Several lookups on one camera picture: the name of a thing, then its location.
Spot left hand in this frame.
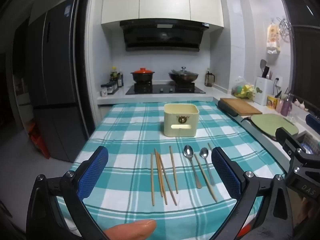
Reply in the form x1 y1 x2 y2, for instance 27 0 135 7
104 219 157 240

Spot black pot orange lid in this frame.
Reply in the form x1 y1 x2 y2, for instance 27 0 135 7
131 68 155 83

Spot sauce bottles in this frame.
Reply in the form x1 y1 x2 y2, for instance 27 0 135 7
110 66 124 88

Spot wooden chopstick three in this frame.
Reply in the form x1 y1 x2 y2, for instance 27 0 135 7
156 151 177 206

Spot hanging paper bag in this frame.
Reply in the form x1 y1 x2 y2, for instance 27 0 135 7
266 23 280 55

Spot right hand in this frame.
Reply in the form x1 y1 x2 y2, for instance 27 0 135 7
300 198 319 233

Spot glass french press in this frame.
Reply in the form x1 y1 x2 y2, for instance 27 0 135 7
204 71 215 87

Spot white knife holder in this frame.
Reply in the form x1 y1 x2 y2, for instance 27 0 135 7
253 77 273 106

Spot wooden chopstick five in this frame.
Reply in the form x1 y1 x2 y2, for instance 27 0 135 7
194 155 217 202

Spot yellow printed cup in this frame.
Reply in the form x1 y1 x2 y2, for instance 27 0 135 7
266 95 278 109

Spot large steel spoon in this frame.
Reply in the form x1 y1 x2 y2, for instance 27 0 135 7
183 145 202 189

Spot spice jar rack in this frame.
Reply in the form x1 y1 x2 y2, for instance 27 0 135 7
100 80 119 97

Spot black range hood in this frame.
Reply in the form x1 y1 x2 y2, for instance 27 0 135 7
119 18 209 52

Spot cream utensil holder box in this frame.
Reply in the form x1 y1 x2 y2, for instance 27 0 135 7
163 103 200 137

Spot black refrigerator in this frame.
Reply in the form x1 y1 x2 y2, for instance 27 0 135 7
12 0 86 162

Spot black gas stove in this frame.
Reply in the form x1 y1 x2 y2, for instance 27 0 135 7
126 82 205 95

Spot hanging wire whisk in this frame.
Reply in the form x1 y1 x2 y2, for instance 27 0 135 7
277 17 291 40

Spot wooden chopstick two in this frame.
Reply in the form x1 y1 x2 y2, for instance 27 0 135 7
154 148 163 198

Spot wooden chopstick four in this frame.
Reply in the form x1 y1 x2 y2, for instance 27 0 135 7
169 145 178 194

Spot wooden cutting board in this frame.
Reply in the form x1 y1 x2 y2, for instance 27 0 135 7
217 98 262 117

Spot bag of sponges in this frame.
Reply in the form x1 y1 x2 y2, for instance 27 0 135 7
231 76 255 100

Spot purple cup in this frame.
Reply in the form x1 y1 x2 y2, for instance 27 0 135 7
280 96 292 116

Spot teal plaid tablecloth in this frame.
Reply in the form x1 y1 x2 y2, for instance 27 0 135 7
71 101 284 239

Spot small steel spoon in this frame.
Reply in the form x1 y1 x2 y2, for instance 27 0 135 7
200 147 215 186

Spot black wok glass lid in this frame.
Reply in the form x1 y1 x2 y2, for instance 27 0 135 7
169 67 198 83

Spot green oven mitt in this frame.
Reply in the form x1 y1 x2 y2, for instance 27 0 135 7
242 114 299 141

